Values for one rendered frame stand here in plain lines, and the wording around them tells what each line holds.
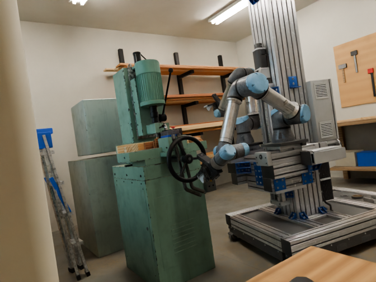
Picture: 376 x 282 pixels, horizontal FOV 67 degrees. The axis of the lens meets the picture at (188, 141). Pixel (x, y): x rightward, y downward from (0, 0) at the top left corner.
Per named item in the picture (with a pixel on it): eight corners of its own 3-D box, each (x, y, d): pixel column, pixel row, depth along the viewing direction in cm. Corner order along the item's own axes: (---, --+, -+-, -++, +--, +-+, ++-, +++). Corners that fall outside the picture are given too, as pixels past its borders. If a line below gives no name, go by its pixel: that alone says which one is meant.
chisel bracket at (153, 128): (156, 135, 197) (154, 123, 197) (147, 137, 208) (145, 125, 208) (165, 134, 201) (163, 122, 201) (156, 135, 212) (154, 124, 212)
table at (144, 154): (135, 162, 164) (134, 151, 164) (117, 163, 190) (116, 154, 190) (216, 147, 198) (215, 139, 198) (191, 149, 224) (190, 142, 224)
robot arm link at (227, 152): (240, 154, 145) (228, 158, 140) (230, 164, 153) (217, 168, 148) (233, 141, 147) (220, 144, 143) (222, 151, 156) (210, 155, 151)
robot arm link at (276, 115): (280, 127, 202) (277, 108, 202) (296, 125, 191) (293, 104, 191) (268, 128, 196) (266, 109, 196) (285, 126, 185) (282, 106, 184)
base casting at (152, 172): (144, 181, 177) (142, 166, 177) (113, 178, 225) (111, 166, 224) (201, 168, 202) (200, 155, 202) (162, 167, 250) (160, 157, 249)
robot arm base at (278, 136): (285, 140, 204) (283, 126, 204) (300, 139, 190) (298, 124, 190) (267, 143, 199) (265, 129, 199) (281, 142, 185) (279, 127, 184)
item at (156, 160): (145, 166, 178) (144, 159, 178) (132, 165, 196) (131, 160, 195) (197, 156, 200) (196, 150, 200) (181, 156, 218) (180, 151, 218)
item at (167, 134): (168, 136, 179) (167, 128, 179) (159, 138, 188) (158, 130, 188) (185, 134, 186) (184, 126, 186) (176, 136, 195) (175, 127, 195)
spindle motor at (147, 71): (147, 104, 190) (140, 58, 190) (136, 108, 205) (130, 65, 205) (169, 103, 200) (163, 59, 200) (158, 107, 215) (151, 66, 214)
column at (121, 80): (136, 164, 211) (121, 67, 211) (125, 164, 230) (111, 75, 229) (162, 159, 224) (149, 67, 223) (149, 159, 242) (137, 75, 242)
